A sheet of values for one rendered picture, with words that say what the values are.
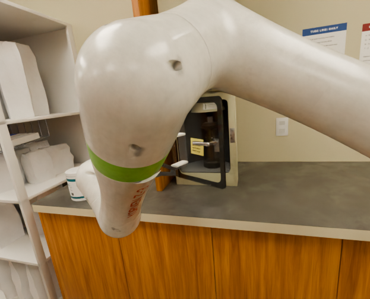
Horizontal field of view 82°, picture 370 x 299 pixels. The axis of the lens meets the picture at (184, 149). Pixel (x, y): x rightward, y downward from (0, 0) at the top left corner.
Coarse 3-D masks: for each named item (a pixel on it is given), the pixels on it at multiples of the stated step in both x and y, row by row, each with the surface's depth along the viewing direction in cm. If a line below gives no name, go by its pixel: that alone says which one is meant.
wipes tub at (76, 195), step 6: (72, 168) 110; (66, 174) 104; (72, 174) 102; (72, 180) 103; (72, 186) 104; (72, 192) 105; (78, 192) 105; (72, 198) 107; (78, 198) 106; (84, 198) 106
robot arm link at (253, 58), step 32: (192, 0) 27; (224, 0) 28; (224, 32) 26; (256, 32) 26; (288, 32) 27; (224, 64) 27; (256, 64) 27; (288, 64) 26; (320, 64) 25; (352, 64) 25; (256, 96) 29; (288, 96) 27; (320, 96) 25; (352, 96) 24; (320, 128) 28; (352, 128) 25
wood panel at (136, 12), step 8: (136, 0) 88; (144, 0) 94; (152, 0) 101; (136, 8) 89; (144, 8) 94; (152, 8) 101; (136, 16) 90; (168, 160) 118; (160, 168) 107; (160, 176) 107; (168, 176) 117; (160, 184) 108
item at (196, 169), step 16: (192, 112) 94; (208, 112) 88; (192, 128) 97; (208, 128) 90; (176, 144) 107; (192, 160) 102; (208, 160) 95; (224, 160) 89; (192, 176) 104; (208, 176) 97; (224, 176) 91
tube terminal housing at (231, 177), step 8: (208, 96) 99; (224, 96) 97; (232, 96) 96; (232, 104) 97; (232, 112) 98; (232, 120) 99; (232, 144) 102; (232, 152) 103; (232, 160) 104; (232, 168) 105; (176, 176) 114; (232, 176) 106; (184, 184) 114; (192, 184) 113; (200, 184) 112; (232, 184) 107
